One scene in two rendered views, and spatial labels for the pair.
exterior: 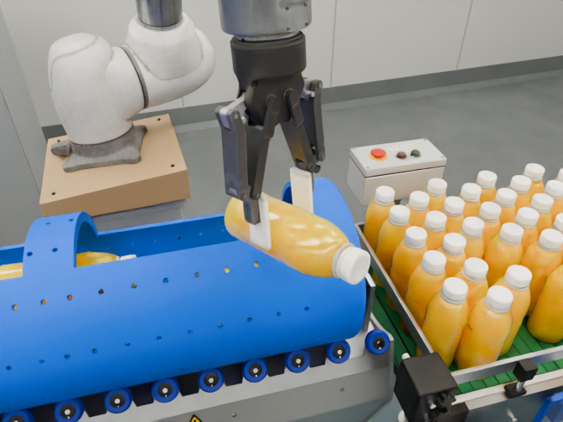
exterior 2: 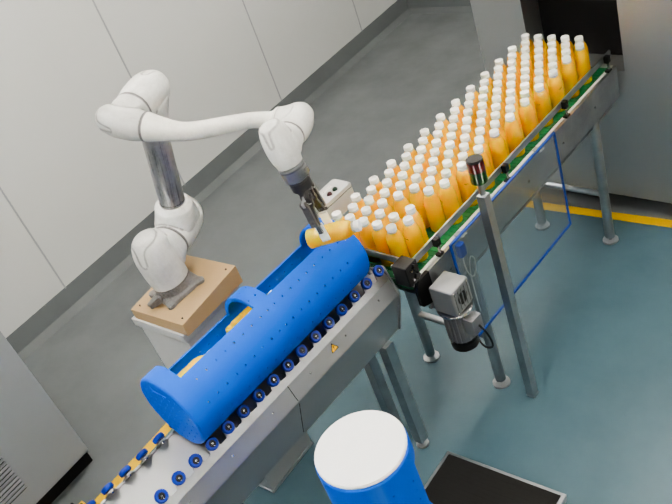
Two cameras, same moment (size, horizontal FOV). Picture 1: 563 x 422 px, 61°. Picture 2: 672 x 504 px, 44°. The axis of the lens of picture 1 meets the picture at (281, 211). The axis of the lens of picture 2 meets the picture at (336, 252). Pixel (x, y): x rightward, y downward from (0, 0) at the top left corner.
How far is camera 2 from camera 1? 226 cm
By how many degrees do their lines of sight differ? 18
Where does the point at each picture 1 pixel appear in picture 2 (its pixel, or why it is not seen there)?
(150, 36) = (177, 212)
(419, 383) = (402, 267)
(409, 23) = (217, 87)
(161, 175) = (225, 276)
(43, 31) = not seen: outside the picture
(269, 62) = (306, 185)
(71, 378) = (290, 334)
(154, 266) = (291, 278)
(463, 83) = not seen: hidden behind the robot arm
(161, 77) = (189, 229)
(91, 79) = (167, 249)
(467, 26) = (266, 59)
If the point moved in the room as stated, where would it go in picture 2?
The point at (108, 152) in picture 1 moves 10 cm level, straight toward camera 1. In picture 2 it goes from (187, 285) to (205, 288)
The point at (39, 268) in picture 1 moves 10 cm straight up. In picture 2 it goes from (256, 302) to (245, 279)
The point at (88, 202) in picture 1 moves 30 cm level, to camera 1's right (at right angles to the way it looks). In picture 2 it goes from (201, 311) to (265, 268)
